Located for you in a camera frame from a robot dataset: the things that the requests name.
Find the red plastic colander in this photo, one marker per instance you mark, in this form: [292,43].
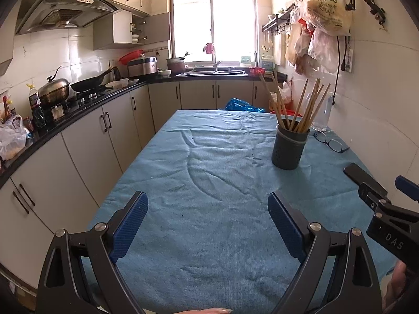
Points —
[131,57]

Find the dark-framed eyeglasses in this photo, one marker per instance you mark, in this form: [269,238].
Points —
[334,145]

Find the white plate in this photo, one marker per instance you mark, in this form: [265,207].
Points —
[119,84]

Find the black wall rack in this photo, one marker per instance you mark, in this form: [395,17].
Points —
[278,21]

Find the stack of white dishes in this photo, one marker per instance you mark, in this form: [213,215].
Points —
[135,36]

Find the black kitchen countertop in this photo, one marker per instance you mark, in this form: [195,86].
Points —
[196,78]

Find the person's right hand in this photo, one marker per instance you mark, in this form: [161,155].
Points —
[394,291]

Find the steel kitchen faucet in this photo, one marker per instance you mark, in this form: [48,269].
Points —
[217,63]

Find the blue tablecloth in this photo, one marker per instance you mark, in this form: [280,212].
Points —
[212,170]

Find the steel range hood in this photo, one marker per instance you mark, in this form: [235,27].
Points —
[65,9]

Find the person's left hand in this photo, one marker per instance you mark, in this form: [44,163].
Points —
[209,311]

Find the brown cooking pot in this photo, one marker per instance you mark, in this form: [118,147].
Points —
[176,67]

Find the green packet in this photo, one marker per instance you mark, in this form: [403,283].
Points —
[246,61]

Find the large white plastic bag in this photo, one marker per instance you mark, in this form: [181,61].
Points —
[327,9]

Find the dark sauce bottle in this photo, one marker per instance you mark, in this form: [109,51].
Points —
[34,104]

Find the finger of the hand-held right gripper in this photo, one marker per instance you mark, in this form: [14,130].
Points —
[407,188]
[373,198]

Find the bunch of wooden chopsticks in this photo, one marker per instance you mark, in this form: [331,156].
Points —
[307,119]

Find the red-capped bottle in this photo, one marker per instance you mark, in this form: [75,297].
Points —
[6,108]

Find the black frying pan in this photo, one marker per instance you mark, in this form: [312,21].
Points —
[85,86]

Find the blue plastic bag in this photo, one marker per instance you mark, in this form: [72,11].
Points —
[244,105]

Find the red plastic stool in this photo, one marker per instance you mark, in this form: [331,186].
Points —
[273,112]

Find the clear glass pitcher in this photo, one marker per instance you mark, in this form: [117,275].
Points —
[322,117]

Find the kitchen window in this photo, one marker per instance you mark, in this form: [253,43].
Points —
[212,23]

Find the pink cloth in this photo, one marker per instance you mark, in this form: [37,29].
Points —
[209,48]

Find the red plastic basket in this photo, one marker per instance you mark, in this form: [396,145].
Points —
[256,71]

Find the steel kitchen sink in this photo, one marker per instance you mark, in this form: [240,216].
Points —
[209,71]

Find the black gas stove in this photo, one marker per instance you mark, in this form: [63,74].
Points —
[88,97]

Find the clear plastic bag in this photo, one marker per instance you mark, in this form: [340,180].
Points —
[284,93]

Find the steel wok with lid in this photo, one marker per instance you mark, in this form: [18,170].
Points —
[54,88]

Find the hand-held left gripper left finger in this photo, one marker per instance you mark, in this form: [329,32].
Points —
[129,229]

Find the black smartphone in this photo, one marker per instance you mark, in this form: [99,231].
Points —
[360,175]

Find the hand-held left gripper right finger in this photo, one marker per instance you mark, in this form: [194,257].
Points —
[286,229]

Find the white bowl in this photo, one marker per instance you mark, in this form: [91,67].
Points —
[164,73]

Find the dark grey utensil holder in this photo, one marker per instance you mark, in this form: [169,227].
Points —
[288,153]

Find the silver rice cooker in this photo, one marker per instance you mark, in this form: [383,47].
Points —
[142,67]

